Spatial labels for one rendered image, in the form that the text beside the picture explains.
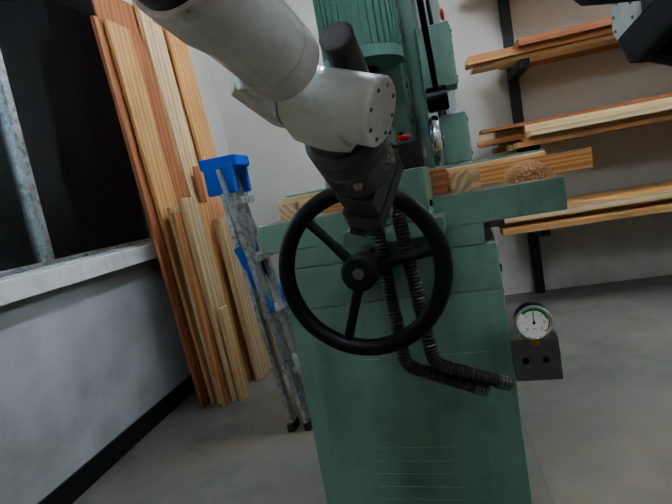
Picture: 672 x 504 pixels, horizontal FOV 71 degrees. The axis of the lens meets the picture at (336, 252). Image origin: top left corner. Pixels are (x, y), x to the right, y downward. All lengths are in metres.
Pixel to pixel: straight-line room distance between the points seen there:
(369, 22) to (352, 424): 0.84
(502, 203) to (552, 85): 2.70
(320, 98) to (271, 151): 3.20
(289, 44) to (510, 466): 0.92
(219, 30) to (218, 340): 2.19
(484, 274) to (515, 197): 0.15
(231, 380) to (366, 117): 2.16
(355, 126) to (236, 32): 0.15
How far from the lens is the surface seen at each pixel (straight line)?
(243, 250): 1.91
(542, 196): 0.92
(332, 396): 1.06
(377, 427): 1.07
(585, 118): 3.12
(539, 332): 0.90
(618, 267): 3.73
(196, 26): 0.32
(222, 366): 2.51
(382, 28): 1.07
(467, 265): 0.93
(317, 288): 0.99
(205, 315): 2.42
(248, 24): 0.33
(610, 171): 3.65
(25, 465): 2.02
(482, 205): 0.91
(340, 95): 0.44
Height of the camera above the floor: 0.95
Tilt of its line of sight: 7 degrees down
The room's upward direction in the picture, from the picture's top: 10 degrees counter-clockwise
